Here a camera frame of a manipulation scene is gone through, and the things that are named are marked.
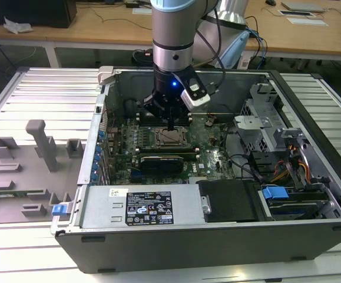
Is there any metal socket cover frame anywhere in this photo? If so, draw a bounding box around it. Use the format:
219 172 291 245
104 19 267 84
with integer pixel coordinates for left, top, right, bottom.
155 127 190 147

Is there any black hard disk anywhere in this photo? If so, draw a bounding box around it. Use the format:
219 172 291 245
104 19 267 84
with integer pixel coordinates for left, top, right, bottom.
267 193 329 221

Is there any black drive bay cover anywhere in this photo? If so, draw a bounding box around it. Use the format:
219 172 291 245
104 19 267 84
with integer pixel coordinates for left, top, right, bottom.
196 179 262 223

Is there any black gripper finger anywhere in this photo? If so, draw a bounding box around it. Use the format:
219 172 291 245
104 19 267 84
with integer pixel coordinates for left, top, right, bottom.
171 109 190 130
143 94 172 130

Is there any silver power supply box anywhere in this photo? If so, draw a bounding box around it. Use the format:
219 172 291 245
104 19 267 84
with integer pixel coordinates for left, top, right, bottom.
78 185 212 229

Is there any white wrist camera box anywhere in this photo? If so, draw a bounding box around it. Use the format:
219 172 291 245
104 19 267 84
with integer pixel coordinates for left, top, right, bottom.
180 78 212 112

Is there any black box on desk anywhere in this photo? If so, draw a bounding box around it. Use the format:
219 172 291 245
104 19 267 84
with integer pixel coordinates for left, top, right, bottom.
0 0 78 29

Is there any black internal cable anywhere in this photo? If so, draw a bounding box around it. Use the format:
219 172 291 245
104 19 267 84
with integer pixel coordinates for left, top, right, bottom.
223 123 265 181

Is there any CPU socket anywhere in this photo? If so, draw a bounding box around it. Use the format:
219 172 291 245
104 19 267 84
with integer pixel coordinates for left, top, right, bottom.
155 126 190 148

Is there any grey flat laptop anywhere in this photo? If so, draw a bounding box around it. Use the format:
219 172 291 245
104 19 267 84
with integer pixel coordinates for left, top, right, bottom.
281 1 326 14

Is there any black open PC case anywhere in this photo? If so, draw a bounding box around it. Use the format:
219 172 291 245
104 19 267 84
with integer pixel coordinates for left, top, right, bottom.
49 65 341 275

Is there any black camera cable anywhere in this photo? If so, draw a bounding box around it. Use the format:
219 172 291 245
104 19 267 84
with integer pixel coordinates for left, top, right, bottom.
195 7 227 95

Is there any green motherboard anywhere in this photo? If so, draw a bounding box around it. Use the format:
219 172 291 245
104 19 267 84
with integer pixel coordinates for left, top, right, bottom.
105 113 239 185

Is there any green RAM stick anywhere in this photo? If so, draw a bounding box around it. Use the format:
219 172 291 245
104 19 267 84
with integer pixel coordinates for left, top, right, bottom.
0 191 29 198

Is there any wooden desk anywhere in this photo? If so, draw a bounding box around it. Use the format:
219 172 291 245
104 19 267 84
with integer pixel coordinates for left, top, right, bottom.
0 0 341 64

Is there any blue disk carrier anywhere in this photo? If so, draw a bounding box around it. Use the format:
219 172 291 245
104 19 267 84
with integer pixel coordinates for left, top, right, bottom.
262 185 289 205

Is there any black round board component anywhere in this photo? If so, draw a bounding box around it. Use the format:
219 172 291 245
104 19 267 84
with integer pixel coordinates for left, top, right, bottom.
124 98 139 119

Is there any grey parts rack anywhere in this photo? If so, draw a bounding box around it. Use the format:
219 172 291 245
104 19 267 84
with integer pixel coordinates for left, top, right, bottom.
0 119 86 225

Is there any black RAM stick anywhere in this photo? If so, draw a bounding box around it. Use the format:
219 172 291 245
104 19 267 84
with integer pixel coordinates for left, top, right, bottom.
133 150 200 162

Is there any silver CPU plate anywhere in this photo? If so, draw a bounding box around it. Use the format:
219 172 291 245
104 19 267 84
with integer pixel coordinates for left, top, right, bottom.
161 131 183 144

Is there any blue hanging cable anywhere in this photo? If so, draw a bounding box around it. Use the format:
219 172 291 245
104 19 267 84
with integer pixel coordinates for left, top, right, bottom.
248 28 269 71

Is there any silver drive cage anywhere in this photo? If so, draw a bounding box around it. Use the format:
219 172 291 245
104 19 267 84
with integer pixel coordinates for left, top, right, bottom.
233 82 309 154

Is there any orange yellow wire bundle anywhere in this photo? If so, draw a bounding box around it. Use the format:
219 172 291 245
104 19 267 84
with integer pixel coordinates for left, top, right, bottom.
272 143 311 183

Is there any grey case hinge block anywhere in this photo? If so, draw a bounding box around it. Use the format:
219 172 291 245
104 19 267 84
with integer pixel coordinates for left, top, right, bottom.
97 65 117 87

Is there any white crumpled paper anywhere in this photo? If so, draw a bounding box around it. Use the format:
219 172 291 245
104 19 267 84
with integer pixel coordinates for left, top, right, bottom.
4 16 34 35

